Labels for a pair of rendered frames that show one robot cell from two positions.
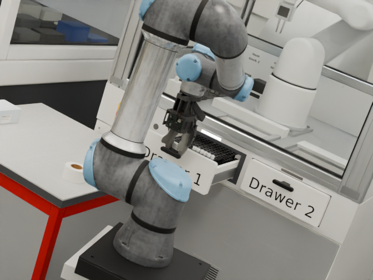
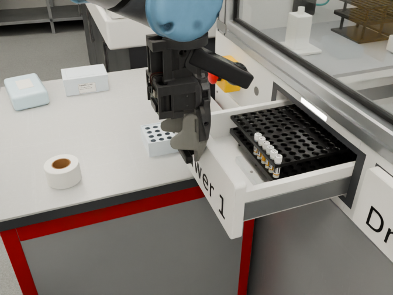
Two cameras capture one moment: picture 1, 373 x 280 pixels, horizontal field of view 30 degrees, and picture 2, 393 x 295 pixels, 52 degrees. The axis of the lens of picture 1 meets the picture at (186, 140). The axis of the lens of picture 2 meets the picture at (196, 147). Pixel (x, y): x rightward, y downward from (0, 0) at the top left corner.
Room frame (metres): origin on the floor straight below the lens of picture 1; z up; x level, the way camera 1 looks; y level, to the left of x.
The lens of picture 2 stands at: (1.68, -0.38, 1.28)
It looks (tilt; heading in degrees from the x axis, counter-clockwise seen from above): 34 degrees down; 44
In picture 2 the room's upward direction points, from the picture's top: straight up
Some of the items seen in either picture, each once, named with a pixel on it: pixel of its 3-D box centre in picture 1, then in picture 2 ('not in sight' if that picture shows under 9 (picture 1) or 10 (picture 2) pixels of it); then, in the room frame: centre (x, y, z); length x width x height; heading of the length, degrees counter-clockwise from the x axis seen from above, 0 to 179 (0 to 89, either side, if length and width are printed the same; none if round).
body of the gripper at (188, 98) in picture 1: (184, 111); (179, 73); (2.07, 0.04, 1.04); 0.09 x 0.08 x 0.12; 154
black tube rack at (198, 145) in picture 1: (203, 153); (301, 141); (2.28, -0.07, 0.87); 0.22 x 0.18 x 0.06; 154
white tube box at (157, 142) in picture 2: not in sight; (170, 136); (2.22, 0.23, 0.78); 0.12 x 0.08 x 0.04; 153
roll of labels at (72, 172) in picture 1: (75, 172); (62, 171); (1.97, 0.29, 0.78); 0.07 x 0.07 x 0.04
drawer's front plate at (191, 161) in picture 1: (174, 160); (203, 160); (2.10, 0.02, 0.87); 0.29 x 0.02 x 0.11; 64
